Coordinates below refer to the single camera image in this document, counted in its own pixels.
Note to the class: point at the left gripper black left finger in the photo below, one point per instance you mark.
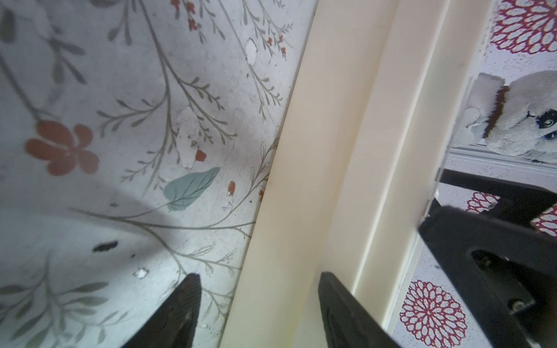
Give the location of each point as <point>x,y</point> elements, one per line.
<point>174,323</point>

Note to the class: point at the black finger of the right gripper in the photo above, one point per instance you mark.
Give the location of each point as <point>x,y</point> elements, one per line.
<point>517,200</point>
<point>505,274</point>

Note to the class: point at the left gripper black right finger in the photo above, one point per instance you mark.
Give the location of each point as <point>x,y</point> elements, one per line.
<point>346,323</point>

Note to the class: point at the cream dispenser lid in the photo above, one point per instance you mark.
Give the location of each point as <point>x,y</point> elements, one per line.
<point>363,144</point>

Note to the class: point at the grey plush toy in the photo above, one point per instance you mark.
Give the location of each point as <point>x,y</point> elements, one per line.
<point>515,120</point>

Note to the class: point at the floral table mat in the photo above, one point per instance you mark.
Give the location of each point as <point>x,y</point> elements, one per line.
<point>136,142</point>

